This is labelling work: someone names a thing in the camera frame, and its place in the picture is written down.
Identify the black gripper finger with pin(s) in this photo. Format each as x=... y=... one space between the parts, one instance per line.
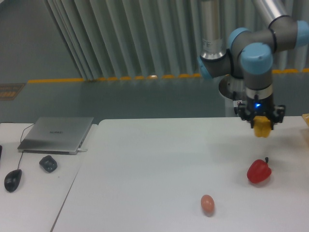
x=276 y=114
x=247 y=113

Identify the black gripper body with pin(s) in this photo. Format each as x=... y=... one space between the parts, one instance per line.
x=260 y=107

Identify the yellow bell pepper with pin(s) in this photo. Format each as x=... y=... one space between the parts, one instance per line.
x=261 y=126

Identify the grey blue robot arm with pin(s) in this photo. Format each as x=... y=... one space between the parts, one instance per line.
x=249 y=57

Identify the wooden basket edge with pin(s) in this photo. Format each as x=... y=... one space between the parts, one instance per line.
x=306 y=118

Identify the red bell pepper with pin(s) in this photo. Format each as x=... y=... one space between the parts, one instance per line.
x=259 y=171

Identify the brown egg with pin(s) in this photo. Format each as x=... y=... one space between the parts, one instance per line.
x=207 y=203

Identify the grey pleated curtain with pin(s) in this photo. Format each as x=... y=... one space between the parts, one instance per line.
x=134 y=39

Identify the silver laptop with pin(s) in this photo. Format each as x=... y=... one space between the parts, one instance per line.
x=56 y=135

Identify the small black plastic tray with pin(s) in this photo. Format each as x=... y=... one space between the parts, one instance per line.
x=48 y=163

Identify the black computer mouse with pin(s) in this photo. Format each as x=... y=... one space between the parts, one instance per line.
x=12 y=180

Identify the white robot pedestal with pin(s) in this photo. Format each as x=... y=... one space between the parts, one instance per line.
x=229 y=96

